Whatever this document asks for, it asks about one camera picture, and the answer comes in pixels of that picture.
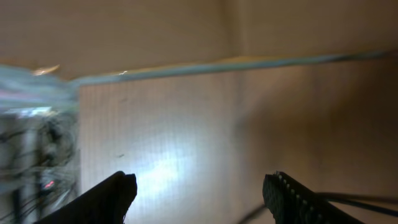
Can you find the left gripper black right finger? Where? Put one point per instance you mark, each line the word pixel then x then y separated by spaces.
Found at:
pixel 291 202

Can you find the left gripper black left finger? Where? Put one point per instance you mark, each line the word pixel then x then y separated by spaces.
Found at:
pixel 105 203

